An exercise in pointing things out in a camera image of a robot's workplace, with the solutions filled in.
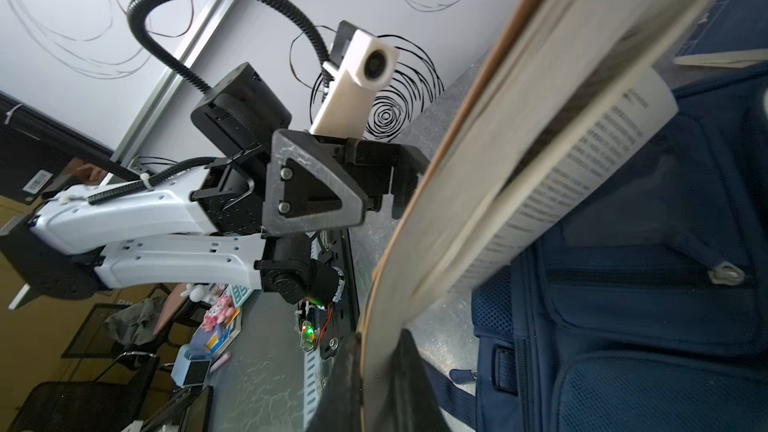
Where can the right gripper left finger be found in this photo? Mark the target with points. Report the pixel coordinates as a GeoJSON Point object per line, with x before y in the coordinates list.
{"type": "Point", "coordinates": [339, 409]}

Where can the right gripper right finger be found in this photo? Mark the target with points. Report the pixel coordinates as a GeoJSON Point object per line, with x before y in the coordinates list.
{"type": "Point", "coordinates": [415, 406]}

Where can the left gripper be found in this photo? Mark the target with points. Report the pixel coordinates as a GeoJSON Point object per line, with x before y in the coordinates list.
{"type": "Point", "coordinates": [316, 183]}

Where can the navy blue student backpack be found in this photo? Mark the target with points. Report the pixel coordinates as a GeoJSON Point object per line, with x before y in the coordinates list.
{"type": "Point", "coordinates": [620, 280]}

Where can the brown hardcover book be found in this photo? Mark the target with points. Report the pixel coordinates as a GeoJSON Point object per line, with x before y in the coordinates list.
{"type": "Point", "coordinates": [558, 66]}

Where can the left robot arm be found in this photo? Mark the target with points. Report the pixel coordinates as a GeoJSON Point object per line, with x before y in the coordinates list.
{"type": "Point", "coordinates": [246, 218]}

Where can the white slotted cable duct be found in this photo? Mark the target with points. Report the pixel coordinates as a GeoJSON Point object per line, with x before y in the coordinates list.
{"type": "Point", "coordinates": [312, 385]}

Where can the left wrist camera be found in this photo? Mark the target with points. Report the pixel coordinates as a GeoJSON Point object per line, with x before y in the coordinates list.
{"type": "Point", "coordinates": [361, 65]}

